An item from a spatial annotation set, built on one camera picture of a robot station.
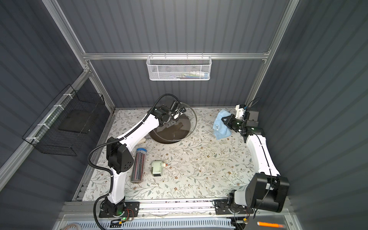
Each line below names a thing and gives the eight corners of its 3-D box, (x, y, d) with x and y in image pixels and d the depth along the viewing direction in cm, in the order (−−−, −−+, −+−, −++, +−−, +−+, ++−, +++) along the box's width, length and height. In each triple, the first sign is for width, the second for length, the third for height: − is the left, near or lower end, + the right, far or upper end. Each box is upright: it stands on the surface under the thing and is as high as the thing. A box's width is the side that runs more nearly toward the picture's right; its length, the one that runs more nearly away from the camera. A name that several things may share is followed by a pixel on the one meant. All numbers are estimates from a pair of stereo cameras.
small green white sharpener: (152, 176, 87) (150, 173, 82) (154, 163, 92) (152, 159, 87) (166, 176, 87) (165, 173, 82) (167, 163, 92) (166, 159, 87)
